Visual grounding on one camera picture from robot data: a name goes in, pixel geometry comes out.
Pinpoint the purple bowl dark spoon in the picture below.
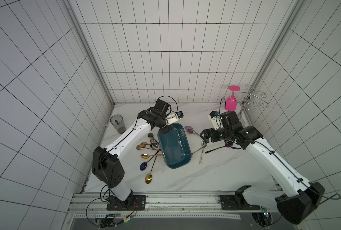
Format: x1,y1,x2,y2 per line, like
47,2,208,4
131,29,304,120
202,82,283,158
139,158,150,171

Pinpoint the aluminium mounting rail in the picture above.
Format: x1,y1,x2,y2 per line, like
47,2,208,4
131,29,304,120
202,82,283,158
68,192,276,219

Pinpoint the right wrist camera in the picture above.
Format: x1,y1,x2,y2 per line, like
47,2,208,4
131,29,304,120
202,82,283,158
209,111,224,130

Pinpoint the silver spoon right lower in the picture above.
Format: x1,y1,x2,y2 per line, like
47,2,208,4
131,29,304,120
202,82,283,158
191,141,207,155

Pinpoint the black spoon right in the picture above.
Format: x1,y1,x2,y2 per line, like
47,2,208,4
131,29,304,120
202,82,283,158
205,143,233,154

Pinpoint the black spoon pile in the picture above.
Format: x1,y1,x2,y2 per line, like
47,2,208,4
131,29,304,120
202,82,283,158
147,133,159,144

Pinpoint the short gold spoon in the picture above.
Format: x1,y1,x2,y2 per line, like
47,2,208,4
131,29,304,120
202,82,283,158
141,153,162,159

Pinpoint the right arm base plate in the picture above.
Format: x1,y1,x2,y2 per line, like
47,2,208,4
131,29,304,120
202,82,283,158
218,195,260,211

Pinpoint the long gold spoon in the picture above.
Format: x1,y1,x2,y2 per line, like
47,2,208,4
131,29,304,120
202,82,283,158
145,151,159,184

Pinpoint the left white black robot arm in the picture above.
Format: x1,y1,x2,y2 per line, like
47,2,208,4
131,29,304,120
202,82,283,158
92,99,183,204

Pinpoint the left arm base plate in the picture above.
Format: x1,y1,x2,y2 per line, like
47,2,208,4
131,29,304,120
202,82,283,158
106,195,146,211

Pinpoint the teal plastic storage box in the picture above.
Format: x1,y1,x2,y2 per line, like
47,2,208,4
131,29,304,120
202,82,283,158
158,123,192,169

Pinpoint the silver spoon clear handle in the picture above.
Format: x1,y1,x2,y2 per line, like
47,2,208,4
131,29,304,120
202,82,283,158
199,145,206,165

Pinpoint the purple iridescent spoon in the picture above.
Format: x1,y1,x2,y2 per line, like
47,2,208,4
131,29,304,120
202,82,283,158
184,126,200,136

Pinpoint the copper spoon upper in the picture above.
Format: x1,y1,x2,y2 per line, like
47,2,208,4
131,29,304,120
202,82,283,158
140,142,150,147

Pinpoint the pink upside-down wine glass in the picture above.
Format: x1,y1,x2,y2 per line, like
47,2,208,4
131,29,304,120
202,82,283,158
225,85,240,111

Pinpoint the chrome wine glass rack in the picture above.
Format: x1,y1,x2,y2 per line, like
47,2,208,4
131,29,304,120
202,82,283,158
237,84,269,119

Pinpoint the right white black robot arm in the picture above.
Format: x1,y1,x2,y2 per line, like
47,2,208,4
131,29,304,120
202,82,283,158
200,111,325,225

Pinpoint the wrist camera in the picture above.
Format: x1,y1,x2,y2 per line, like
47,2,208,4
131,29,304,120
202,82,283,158
209,111,224,130
168,111,184,123

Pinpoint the grey translucent cup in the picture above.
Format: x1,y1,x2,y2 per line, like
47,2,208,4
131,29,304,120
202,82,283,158
110,115,126,134

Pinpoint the silver spoon pile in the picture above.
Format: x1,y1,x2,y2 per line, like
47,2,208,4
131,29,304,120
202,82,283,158
150,138,160,150

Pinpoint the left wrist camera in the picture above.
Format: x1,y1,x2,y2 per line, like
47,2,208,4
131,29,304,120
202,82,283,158
168,111,184,123

